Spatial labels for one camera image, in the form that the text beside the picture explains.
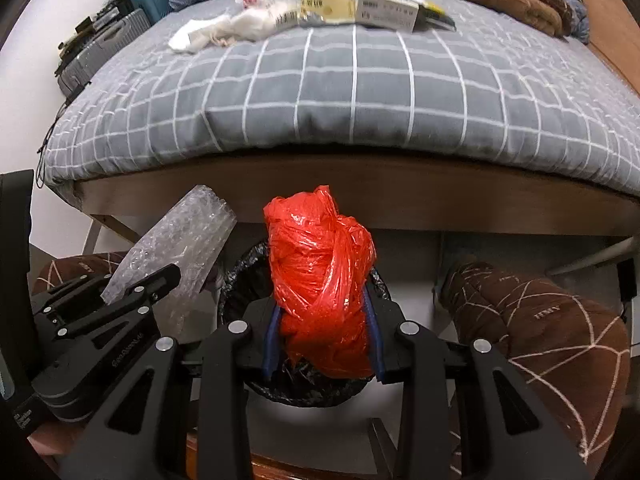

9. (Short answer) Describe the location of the clear bubble wrap bag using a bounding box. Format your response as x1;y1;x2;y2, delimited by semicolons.
102;185;236;342

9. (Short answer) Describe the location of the white drawstring pouch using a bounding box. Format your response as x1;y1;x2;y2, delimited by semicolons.
168;2;298;53

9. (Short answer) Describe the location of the yellow white snack wrapper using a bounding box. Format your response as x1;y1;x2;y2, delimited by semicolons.
410;0;457;32

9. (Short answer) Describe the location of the white printed paper leaflet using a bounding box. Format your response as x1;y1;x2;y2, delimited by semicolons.
355;0;420;32

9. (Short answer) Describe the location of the black lined trash bin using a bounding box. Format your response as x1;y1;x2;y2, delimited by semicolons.
217;240;374;408

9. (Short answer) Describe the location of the grey hard suitcase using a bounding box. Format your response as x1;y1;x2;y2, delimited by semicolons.
55;9;150;98

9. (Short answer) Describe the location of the grey checked bed mattress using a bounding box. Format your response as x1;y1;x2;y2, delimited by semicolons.
39;0;639;195

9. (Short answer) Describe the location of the clutter on suitcases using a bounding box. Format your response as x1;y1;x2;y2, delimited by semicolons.
54;0;134;77

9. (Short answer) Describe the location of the wooden headboard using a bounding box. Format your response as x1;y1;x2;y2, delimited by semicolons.
584;0;639;93

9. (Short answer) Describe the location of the wooden bed frame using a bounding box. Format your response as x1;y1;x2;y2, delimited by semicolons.
75;151;639;236

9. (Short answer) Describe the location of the black charger cable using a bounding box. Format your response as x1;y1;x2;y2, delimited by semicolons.
34;86;84;189

